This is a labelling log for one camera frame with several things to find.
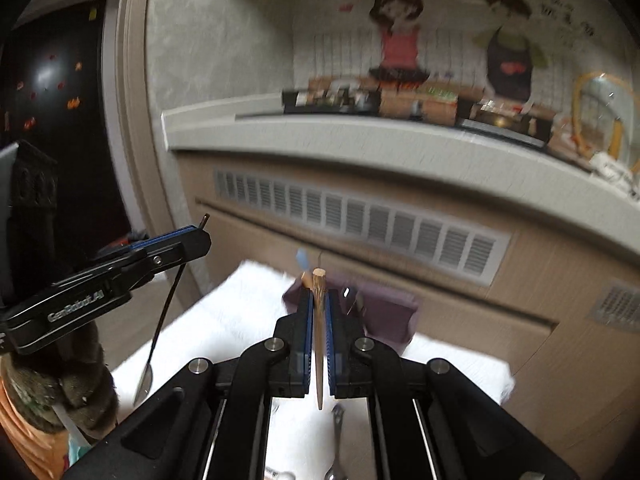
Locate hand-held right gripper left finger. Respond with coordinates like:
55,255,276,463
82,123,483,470
62,282,315,480

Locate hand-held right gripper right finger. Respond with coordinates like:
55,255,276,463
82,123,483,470
324,285,581,480

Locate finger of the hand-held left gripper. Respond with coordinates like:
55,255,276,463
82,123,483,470
95,226,201,261
89,232,212,288

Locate wooden chopstick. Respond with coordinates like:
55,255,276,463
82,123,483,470
312,268,328,411

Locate purple plastic utensil holder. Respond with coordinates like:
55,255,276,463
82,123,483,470
282,270,421,356

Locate small metal spoon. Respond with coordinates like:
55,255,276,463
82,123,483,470
325,404,348,480

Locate long black-handled metal spoon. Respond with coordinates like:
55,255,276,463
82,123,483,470
133,215,210,409

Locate white textured cloth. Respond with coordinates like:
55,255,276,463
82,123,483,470
107,259,516,480

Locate long grey vent grille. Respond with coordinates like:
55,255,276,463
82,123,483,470
212,169,512,288

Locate black door with magnets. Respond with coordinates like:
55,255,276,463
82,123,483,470
0,0,131,241

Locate speckled stone countertop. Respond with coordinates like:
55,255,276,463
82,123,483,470
162,105,640,241

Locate short grey vent grille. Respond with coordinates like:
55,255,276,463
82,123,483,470
590,282,640,331

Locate yellow-rimmed glass pot lid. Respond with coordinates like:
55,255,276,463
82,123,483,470
572,72,640,161

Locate beige door frame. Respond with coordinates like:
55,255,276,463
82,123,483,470
117,0,211,281

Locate cartoon wall poster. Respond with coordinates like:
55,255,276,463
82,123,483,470
295,0,640,161

